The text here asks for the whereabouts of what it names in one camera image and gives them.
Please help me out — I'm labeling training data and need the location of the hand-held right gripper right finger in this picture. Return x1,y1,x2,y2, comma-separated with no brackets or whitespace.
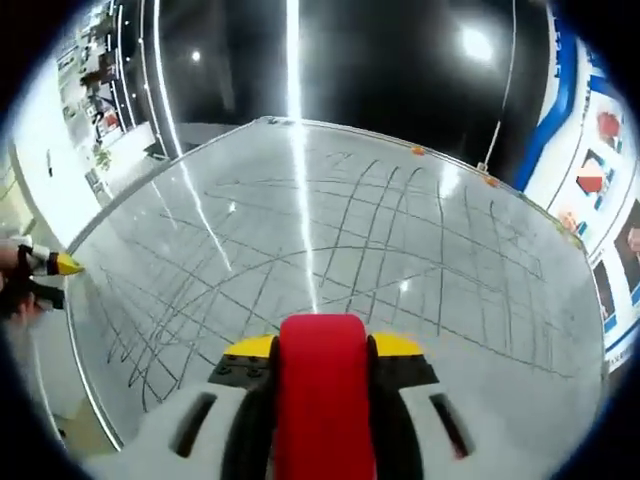
366,330,517,480

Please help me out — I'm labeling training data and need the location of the white wall conduit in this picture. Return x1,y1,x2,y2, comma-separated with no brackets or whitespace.
477,0,519,172

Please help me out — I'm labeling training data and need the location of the white whiteboard grey frame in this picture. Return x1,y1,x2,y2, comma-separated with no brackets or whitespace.
64,115,609,451

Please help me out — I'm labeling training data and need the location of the white curved counter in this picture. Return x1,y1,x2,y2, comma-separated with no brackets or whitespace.
7,54,109,261

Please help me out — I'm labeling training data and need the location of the person's left hand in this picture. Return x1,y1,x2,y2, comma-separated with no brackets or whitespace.
0,239,39,322

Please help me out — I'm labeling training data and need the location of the long ceiling light strip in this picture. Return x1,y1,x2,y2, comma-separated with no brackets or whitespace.
284,0,303,122
139,29,182,159

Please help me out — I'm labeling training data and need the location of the red eraser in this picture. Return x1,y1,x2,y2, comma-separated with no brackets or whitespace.
272,313,382,480

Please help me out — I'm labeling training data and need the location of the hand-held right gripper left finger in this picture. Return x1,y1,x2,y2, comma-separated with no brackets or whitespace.
116,333,281,480

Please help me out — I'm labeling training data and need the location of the wall poster with portraits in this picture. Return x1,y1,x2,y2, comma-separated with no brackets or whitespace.
514,0,640,371

